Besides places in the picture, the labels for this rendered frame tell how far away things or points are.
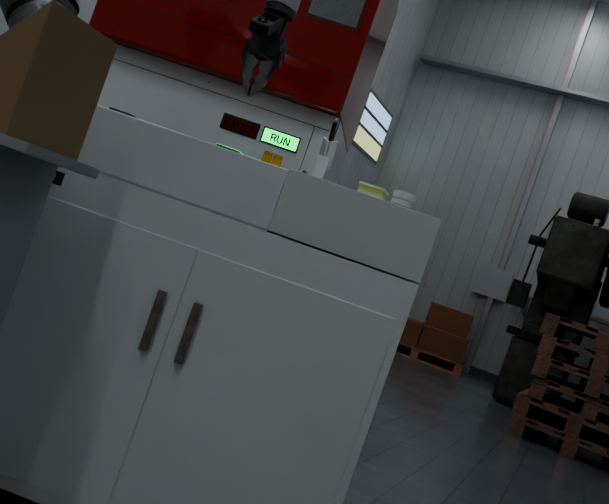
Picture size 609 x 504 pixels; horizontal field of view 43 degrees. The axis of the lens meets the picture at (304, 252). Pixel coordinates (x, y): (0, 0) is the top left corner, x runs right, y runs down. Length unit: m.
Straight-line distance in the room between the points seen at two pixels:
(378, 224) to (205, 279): 0.40
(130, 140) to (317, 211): 0.45
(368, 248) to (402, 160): 10.21
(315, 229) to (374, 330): 0.25
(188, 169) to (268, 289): 0.32
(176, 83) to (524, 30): 10.04
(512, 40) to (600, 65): 1.29
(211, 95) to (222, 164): 0.71
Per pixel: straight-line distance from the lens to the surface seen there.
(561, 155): 11.62
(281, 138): 2.37
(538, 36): 12.17
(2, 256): 1.58
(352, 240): 1.69
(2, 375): 1.89
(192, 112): 2.43
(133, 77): 2.50
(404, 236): 1.70
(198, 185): 1.74
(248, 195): 1.72
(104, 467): 1.83
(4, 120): 1.50
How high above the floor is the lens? 0.79
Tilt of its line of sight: level
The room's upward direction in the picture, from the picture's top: 19 degrees clockwise
